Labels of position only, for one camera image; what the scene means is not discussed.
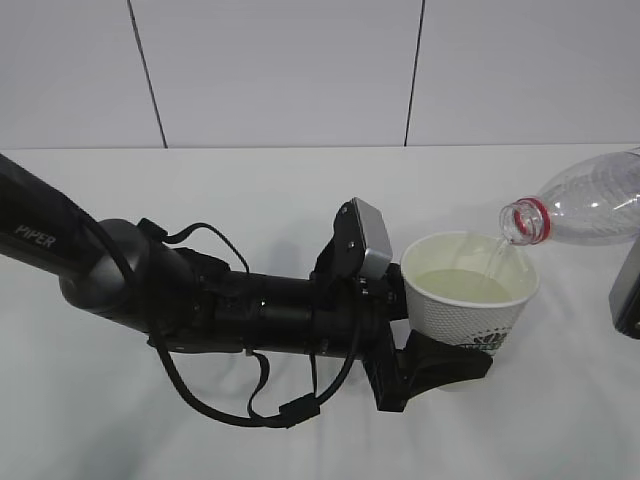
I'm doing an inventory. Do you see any clear water bottle red label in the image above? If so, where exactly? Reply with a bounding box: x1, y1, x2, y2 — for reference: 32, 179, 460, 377
499, 147, 639, 246

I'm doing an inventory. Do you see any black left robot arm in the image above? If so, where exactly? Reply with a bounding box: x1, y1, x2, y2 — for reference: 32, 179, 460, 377
1, 158, 493, 428

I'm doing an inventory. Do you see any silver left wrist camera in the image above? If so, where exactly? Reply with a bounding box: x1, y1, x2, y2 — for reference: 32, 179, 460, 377
313, 197, 393, 284

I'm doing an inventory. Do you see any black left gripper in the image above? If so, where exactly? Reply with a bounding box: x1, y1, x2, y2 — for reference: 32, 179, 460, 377
312, 264, 493, 412

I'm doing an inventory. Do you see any white paper cup green logo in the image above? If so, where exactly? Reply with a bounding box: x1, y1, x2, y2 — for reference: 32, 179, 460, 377
400, 231, 540, 356

